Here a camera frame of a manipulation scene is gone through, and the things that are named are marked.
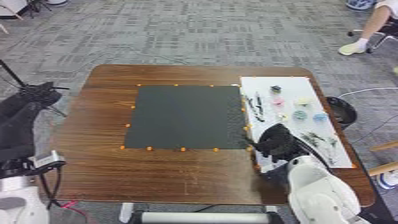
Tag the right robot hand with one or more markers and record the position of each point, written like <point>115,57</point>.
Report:
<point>277,141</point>

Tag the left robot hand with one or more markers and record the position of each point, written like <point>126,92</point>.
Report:
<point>19,126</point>

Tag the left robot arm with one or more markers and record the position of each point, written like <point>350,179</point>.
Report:
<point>17,200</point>

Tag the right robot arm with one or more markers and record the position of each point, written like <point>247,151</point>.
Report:
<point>319,193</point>

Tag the green sprig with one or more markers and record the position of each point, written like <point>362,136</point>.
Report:
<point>312,136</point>
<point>257,106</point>
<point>332,143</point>
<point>247,101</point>

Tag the white flower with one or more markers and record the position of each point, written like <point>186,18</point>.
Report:
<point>282,116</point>

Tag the teal flower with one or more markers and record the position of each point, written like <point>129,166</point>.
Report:
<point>300,115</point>

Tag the pink flower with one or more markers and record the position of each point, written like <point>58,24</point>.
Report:
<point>277,101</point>

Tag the yellow flower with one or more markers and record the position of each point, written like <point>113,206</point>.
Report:
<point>303,101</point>

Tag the black tripod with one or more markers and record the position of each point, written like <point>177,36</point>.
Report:
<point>17,80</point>

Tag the black round bin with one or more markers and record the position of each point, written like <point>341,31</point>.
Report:
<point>341,111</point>

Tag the white sheet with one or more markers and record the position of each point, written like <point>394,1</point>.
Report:
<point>294,90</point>

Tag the dark blue flower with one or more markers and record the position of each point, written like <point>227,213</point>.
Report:
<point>275,88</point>

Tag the dark mat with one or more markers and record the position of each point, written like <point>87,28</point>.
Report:
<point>186,116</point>

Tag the pale grey bar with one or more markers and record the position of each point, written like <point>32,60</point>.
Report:
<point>206,218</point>

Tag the person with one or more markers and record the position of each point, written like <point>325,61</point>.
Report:
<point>373,23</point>

